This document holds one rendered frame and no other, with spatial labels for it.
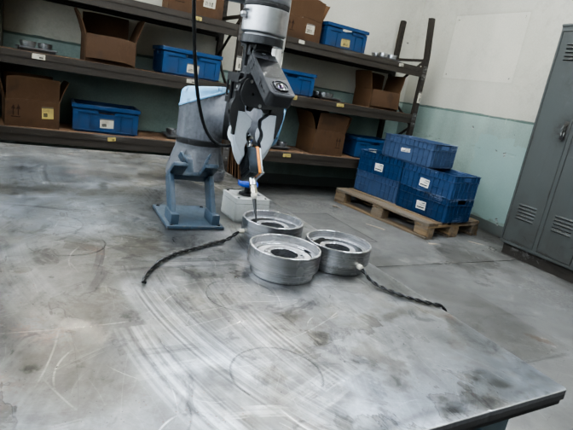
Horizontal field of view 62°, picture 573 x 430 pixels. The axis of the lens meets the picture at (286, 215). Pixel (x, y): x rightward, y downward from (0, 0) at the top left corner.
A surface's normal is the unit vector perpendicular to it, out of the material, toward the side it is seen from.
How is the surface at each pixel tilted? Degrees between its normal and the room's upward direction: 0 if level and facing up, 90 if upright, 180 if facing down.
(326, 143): 91
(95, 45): 82
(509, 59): 90
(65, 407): 0
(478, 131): 90
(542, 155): 90
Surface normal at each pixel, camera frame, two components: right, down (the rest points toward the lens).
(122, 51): 0.52, 0.19
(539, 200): -0.87, -0.02
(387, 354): 0.16, -0.95
